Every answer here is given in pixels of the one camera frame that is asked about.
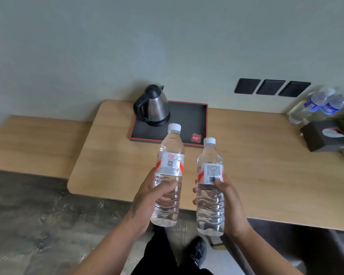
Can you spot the person's right hand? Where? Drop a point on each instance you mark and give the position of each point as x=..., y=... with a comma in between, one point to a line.
x=233, y=211

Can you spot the person's left hand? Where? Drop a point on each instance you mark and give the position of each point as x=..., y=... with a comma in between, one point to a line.
x=142, y=206

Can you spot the person's right thumb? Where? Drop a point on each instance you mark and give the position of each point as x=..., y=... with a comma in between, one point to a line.
x=222, y=187

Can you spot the person's left thumb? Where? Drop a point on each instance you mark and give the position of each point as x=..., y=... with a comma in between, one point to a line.
x=166, y=187

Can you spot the clear water bottle red label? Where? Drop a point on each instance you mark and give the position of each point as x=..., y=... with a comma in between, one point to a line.
x=169, y=157
x=209, y=168

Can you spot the person's right forearm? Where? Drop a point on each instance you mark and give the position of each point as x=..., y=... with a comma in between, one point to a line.
x=261, y=254

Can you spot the person's left forearm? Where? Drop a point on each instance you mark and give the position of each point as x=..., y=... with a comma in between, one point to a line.
x=111, y=249

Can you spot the small red square coaster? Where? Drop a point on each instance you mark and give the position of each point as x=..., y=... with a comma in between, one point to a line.
x=196, y=138

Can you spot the person's black shoe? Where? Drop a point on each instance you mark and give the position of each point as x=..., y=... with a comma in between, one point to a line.
x=198, y=250

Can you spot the person's black trouser leg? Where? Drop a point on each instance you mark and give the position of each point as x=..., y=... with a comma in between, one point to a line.
x=157, y=254

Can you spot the black tray red rim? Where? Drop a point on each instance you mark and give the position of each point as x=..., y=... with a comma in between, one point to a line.
x=189, y=120

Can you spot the dark brown chair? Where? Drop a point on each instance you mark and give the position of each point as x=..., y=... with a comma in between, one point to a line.
x=304, y=249

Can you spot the black tissue box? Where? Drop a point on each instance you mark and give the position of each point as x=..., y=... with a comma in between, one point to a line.
x=315, y=138

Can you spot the water bottle blue label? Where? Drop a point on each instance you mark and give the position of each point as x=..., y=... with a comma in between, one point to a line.
x=314, y=103
x=335, y=104

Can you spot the black wall socket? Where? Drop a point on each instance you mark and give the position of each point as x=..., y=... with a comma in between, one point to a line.
x=294, y=89
x=270, y=87
x=247, y=86

